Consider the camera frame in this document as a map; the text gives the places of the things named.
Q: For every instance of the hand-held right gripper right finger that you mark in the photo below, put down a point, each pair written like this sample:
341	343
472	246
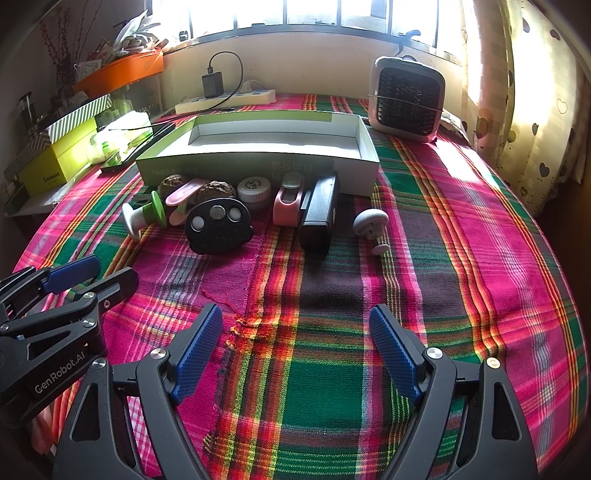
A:
392	350

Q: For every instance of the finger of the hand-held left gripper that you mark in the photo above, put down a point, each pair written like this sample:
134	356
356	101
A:
111	284
74	272

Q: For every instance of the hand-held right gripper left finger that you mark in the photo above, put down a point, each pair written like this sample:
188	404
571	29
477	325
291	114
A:
198	350

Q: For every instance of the green and white spool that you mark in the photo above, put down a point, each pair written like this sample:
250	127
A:
152	213

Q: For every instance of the black oval holder with discs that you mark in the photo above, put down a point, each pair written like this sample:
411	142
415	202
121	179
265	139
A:
217	233

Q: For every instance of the brown walnut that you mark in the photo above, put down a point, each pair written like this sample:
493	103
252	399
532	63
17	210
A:
217	190
173	183

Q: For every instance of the long pink clip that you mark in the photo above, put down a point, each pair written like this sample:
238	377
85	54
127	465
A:
184	190

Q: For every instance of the grey mushroom-shaped knob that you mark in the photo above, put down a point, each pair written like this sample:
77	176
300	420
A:
369	221

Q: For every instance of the black rectangular device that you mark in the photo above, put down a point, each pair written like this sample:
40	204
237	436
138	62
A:
318	207

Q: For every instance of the pink clip with mint pad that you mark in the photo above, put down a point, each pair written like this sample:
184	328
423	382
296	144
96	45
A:
286	210

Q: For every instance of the white round bottle cap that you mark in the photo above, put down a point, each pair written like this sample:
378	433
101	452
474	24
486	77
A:
254	191

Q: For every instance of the white and green cardboard box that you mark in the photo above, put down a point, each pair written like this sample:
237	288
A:
277	138

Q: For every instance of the plaid blanket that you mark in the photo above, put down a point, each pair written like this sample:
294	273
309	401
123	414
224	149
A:
323	369

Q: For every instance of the lime yellow box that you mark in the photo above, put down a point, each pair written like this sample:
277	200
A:
55	161

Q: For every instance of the black phone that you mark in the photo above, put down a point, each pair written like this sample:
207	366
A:
134	147

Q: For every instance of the clear plastic tissue pack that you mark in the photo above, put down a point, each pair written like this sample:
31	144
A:
117	136

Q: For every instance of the green striped white box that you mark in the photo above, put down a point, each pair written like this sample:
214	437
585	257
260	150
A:
69	120

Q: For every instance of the glass jar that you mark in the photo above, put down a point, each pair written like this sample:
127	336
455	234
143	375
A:
25	110

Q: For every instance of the clear glass tank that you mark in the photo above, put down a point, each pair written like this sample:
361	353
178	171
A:
138	92

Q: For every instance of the orange box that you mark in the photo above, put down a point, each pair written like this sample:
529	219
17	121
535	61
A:
120	69

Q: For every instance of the white power strip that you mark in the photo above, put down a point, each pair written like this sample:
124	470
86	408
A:
231	99

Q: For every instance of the dried branches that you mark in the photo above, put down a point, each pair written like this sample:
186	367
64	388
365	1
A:
55	41

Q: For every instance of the white power plug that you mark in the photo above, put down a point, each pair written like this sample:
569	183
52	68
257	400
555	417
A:
249	85

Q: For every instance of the pile of plastic bags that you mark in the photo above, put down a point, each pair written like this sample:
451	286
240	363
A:
134	34

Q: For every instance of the grey portable fan heater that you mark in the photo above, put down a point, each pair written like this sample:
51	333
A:
406	99

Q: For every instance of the heart-printed curtain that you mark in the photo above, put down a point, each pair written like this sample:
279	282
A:
531	92

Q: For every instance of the black window hook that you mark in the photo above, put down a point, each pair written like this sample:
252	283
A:
406	39

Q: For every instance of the window with black bars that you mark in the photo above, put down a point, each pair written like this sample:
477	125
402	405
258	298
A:
314	14

